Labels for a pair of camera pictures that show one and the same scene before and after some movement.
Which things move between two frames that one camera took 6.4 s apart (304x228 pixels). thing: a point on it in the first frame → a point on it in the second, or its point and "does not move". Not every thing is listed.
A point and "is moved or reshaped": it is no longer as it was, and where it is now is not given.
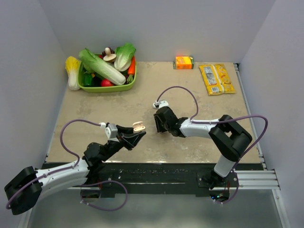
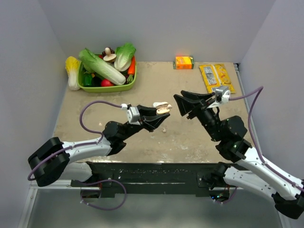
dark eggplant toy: (96, 81) does not move
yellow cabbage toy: (72, 66) does not move
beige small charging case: (138, 127) is moved or reshaped
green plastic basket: (104, 89) does not move
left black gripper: (127, 138) → (151, 120)
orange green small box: (184, 62) does not move
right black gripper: (159, 128) → (185, 105)
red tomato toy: (106, 82) does not move
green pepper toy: (87, 79) does not move
